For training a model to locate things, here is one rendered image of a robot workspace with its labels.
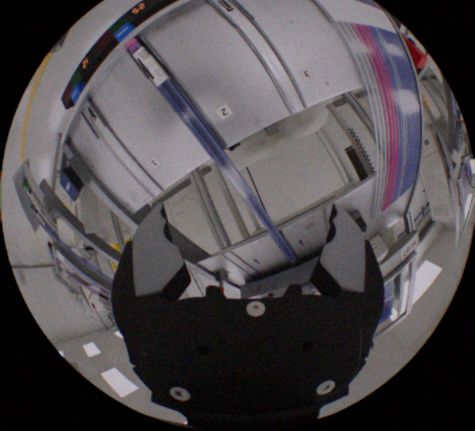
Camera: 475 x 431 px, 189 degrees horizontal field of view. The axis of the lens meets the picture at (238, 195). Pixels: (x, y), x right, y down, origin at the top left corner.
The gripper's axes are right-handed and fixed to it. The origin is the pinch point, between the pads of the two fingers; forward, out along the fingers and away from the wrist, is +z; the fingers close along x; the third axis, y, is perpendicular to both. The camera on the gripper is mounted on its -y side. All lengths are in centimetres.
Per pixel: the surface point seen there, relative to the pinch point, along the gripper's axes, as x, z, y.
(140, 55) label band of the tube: -11.0, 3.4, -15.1
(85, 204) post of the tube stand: -43.2, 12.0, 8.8
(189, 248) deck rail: -12.7, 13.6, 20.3
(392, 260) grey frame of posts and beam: 55, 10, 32
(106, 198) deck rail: -22.8, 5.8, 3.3
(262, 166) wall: 22, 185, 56
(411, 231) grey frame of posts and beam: 69, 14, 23
